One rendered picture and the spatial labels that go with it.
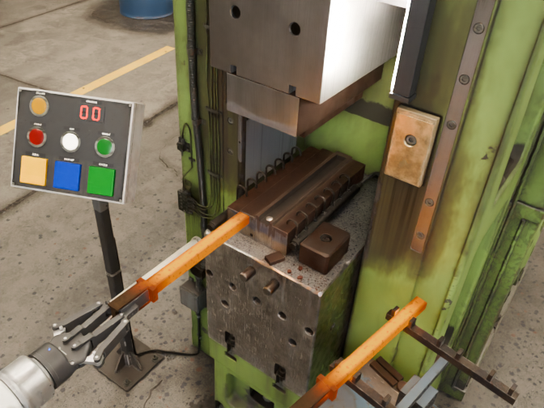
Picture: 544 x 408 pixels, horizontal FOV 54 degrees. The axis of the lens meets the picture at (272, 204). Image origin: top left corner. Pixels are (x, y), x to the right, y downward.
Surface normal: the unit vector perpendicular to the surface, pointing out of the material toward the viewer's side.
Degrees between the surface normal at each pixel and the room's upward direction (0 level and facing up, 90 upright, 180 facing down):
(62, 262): 0
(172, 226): 0
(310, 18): 90
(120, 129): 60
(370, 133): 90
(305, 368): 90
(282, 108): 90
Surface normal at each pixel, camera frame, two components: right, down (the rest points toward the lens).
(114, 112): -0.14, 0.11
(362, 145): -0.58, 0.47
